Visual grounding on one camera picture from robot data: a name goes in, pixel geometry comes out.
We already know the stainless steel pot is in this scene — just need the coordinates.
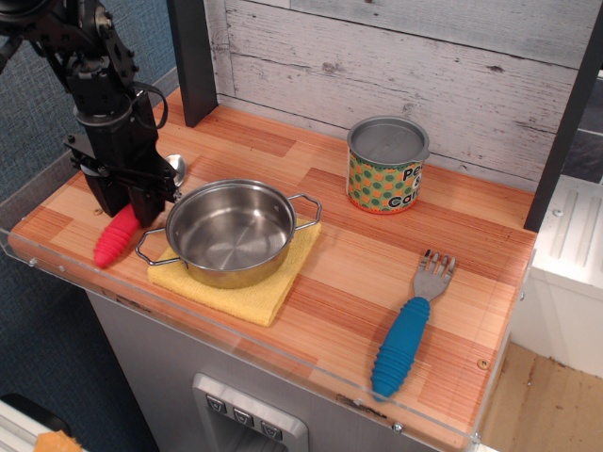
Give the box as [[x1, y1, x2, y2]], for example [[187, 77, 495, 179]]
[[136, 179, 322, 289]]

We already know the red handled metal spoon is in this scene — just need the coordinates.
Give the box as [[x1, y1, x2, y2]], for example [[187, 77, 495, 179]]
[[93, 154, 187, 268]]

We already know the dark grey post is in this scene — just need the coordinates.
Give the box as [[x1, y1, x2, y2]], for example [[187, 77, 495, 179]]
[[524, 2, 602, 233], [167, 0, 219, 127]]

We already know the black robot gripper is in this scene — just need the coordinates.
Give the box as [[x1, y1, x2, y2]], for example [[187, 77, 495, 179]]
[[63, 93, 180, 227]]

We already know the dark grey left post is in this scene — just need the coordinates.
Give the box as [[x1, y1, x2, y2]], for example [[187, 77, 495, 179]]
[[167, 0, 219, 127]]

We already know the dark grey right post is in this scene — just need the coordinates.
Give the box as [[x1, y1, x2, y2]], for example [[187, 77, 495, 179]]
[[524, 2, 602, 233]]

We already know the peas and carrots toy can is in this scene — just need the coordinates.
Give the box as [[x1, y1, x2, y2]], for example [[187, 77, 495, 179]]
[[347, 116, 430, 215]]

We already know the clear acrylic guard rail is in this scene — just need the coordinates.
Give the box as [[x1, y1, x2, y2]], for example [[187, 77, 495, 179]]
[[8, 94, 535, 451]]

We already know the blue handled metal fork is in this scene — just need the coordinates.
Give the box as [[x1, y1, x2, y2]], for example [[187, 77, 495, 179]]
[[370, 250, 456, 401]]

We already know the yellow folded cloth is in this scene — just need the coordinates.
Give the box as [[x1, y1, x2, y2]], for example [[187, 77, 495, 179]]
[[147, 224, 321, 327]]

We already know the orange plush object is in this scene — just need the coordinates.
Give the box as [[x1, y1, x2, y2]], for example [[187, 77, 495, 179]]
[[34, 430, 83, 452]]

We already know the grey toy kitchen cabinet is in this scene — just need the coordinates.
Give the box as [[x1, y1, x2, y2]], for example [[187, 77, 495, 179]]
[[89, 293, 430, 451]]

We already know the silver dispenser button panel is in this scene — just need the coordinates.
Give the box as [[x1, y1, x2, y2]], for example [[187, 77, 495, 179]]
[[192, 373, 309, 451]]

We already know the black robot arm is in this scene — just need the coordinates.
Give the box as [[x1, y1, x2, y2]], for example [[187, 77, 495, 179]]
[[1, 1, 180, 227]]

